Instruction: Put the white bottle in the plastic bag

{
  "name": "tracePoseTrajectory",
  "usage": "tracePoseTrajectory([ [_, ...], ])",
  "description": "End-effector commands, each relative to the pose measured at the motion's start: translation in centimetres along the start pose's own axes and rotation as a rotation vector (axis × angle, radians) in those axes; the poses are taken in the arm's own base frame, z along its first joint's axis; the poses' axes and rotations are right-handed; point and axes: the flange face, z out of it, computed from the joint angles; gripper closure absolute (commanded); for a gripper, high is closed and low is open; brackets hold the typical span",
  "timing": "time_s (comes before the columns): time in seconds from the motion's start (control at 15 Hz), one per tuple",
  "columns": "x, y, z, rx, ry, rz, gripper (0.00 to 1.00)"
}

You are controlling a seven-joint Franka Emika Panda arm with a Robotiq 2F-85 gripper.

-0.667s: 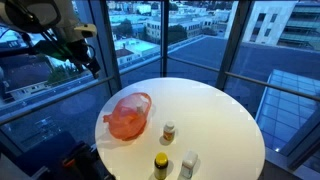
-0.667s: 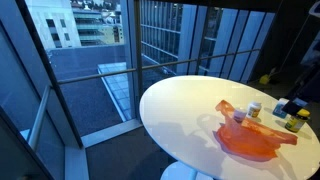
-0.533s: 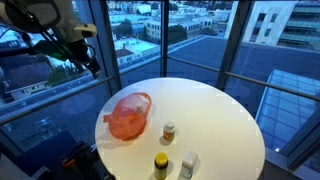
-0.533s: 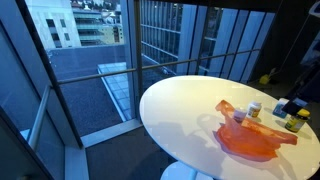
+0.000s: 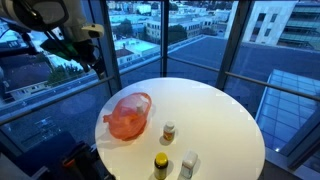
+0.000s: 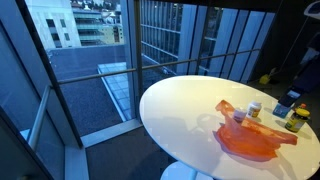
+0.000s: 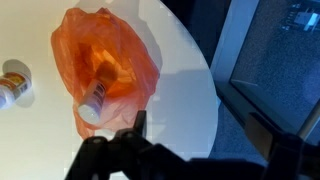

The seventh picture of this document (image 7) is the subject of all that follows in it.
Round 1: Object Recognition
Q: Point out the white bottle with barcode label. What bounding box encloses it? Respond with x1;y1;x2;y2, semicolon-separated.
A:
77;62;118;125

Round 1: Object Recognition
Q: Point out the white bottle with orange label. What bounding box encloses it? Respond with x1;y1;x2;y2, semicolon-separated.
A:
0;71;33;111

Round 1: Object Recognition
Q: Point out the orange plastic bag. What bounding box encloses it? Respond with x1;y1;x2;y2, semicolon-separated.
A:
50;7;161;140

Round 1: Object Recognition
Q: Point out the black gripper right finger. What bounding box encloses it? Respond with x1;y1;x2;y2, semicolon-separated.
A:
245;112;320;180

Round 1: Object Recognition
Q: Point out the grey framed panel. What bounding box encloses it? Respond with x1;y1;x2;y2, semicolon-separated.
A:
209;0;320;145

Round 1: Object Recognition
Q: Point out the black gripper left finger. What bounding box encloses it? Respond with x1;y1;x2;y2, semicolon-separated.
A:
64;110;202;180

